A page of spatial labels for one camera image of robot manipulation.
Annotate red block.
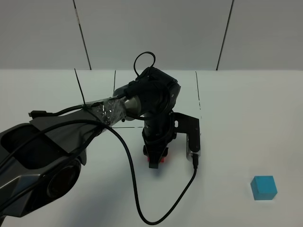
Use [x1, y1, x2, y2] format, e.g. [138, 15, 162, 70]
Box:
[147, 153, 167, 163]

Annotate blue block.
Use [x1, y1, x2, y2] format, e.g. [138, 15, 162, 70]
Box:
[250, 175, 277, 201]

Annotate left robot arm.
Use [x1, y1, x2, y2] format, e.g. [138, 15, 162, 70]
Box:
[0, 66, 180, 217]

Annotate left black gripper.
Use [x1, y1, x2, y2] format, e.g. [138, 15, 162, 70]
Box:
[142, 111, 176, 168]

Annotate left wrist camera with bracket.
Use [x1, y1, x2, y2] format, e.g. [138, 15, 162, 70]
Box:
[173, 113, 201, 166]

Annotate left black camera cable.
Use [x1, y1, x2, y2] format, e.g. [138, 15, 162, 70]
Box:
[30, 51, 199, 225]

